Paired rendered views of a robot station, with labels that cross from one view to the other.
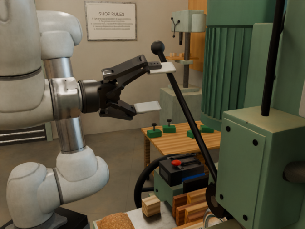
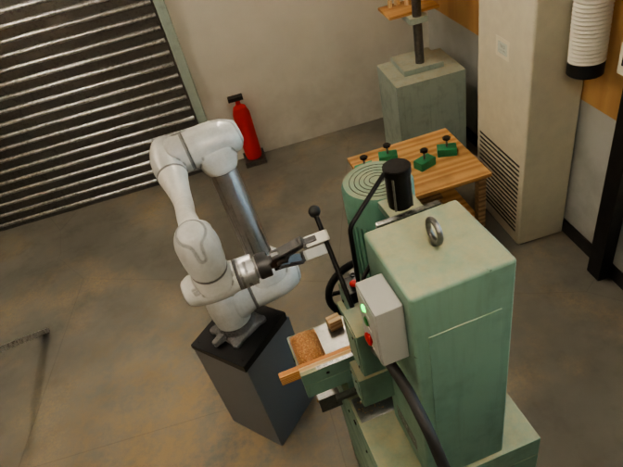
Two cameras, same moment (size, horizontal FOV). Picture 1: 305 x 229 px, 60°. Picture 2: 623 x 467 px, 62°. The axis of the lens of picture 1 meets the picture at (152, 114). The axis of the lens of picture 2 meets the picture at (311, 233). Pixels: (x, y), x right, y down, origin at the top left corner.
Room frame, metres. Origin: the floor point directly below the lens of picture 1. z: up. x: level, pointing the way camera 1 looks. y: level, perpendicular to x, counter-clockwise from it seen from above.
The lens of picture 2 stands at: (-0.45, -0.29, 2.22)
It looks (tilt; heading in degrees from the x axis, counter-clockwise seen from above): 39 degrees down; 15
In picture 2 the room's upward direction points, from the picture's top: 14 degrees counter-clockwise
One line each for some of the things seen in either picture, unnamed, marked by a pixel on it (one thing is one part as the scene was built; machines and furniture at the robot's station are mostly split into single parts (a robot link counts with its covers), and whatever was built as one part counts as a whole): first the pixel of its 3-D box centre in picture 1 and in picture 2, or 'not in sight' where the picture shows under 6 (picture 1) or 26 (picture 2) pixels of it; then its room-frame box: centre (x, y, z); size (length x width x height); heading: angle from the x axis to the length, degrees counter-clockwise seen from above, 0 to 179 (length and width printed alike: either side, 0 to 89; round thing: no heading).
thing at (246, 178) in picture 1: (259, 166); (367, 338); (0.33, -0.15, 1.22); 0.09 x 0.08 x 0.15; 24
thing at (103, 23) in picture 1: (111, 21); not in sight; (3.52, 0.51, 1.48); 0.64 x 0.02 x 0.46; 109
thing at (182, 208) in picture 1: (202, 209); not in sight; (0.62, -0.14, 0.93); 0.16 x 0.02 x 0.05; 114
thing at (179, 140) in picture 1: (185, 156); (416, 194); (2.11, -0.29, 0.32); 0.66 x 0.57 x 0.64; 110
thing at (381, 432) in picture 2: not in sight; (419, 393); (0.48, -0.25, 0.76); 0.57 x 0.45 x 0.09; 24
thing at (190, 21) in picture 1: (186, 83); (420, 56); (3.03, -0.39, 0.79); 0.62 x 0.48 x 1.58; 17
